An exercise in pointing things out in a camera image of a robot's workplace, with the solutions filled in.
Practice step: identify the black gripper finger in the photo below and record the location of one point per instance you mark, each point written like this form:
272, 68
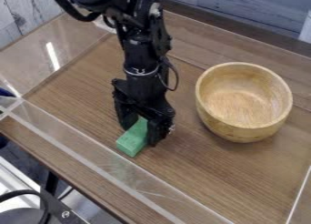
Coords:
126, 113
160, 126

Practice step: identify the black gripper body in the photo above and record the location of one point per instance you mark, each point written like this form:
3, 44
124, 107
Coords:
144, 89

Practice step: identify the green rectangular block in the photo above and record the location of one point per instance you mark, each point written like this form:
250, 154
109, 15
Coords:
133, 141

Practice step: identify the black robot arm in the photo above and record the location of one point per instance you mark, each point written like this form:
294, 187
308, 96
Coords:
138, 21

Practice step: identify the brown wooden bowl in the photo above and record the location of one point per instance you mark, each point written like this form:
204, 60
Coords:
244, 101

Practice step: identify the black table leg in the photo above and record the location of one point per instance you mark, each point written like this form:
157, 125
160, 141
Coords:
53, 183

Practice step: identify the clear acrylic tray wall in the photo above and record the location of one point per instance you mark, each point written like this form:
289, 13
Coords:
196, 179

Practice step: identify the black metal table bracket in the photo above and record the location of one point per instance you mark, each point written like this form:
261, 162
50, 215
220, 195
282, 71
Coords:
61, 214

